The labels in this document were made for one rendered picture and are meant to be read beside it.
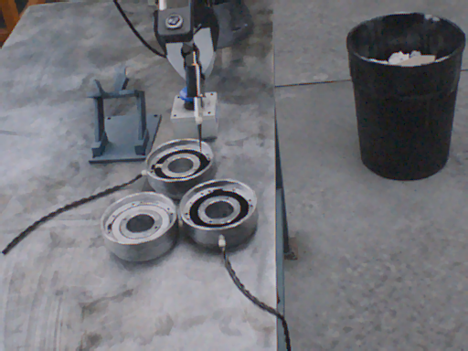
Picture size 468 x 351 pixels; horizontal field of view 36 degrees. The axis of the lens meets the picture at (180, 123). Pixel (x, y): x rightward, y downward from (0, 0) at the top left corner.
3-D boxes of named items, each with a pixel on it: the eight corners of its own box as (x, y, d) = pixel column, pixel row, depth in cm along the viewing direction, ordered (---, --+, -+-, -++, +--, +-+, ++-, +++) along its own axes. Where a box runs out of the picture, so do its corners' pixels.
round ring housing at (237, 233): (184, 206, 105) (179, 184, 103) (256, 196, 104) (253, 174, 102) (184, 257, 96) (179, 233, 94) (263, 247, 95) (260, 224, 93)
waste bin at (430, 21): (470, 185, 218) (478, 59, 195) (356, 191, 224) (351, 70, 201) (447, 122, 246) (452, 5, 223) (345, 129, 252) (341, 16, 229)
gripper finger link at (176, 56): (193, 65, 115) (189, 12, 110) (188, 84, 110) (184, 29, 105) (174, 65, 116) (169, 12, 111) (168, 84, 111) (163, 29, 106)
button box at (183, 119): (218, 138, 118) (213, 112, 115) (175, 141, 119) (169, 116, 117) (220, 111, 125) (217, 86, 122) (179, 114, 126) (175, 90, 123)
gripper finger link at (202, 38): (227, 60, 114) (213, 7, 109) (223, 80, 109) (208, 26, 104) (207, 64, 115) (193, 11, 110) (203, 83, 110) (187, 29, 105)
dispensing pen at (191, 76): (188, 154, 108) (182, 41, 108) (194, 154, 112) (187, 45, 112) (203, 154, 107) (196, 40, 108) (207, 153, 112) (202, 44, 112)
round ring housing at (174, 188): (220, 157, 114) (217, 135, 111) (216, 200, 105) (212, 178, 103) (154, 162, 115) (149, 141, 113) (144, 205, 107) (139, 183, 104)
